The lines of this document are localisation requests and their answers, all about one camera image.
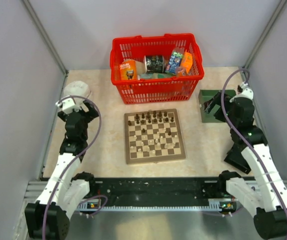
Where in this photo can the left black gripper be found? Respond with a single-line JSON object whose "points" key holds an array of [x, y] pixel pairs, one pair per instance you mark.
{"points": [[90, 115]]}

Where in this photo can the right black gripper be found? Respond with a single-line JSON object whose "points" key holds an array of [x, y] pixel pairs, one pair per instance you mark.
{"points": [[216, 99]]}

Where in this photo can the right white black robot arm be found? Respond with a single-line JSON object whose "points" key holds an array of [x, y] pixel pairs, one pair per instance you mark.
{"points": [[250, 153]]}

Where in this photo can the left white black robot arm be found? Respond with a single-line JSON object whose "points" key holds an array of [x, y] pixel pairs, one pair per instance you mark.
{"points": [[48, 217]]}

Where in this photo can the wooden chess board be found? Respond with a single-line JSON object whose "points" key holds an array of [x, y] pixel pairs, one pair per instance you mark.
{"points": [[147, 140]]}

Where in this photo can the green plastic tray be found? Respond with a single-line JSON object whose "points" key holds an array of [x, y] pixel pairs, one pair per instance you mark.
{"points": [[210, 106]]}

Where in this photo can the black stand block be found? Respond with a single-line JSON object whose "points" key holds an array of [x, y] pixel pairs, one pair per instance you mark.
{"points": [[235, 159]]}

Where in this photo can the white crumpled cloth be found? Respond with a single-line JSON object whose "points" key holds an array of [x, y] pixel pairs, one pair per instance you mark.
{"points": [[75, 88]]}

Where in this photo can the orange carton package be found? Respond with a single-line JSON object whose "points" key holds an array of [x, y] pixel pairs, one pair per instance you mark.
{"points": [[185, 65]]}

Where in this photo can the blue snack package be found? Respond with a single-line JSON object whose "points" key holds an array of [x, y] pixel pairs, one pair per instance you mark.
{"points": [[174, 60]]}

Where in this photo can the orange razor package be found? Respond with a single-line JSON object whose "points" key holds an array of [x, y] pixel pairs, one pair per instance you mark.
{"points": [[128, 70]]}

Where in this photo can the red plastic shopping basket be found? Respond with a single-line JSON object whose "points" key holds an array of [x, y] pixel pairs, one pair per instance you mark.
{"points": [[155, 90]]}

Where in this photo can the green pouch package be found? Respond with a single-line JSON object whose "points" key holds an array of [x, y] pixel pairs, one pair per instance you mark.
{"points": [[149, 76]]}

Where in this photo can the black printed can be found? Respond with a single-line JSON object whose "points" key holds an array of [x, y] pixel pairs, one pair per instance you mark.
{"points": [[154, 63]]}

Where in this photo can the black mounting base rail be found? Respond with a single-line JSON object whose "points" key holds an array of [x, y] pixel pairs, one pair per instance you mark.
{"points": [[157, 191]]}

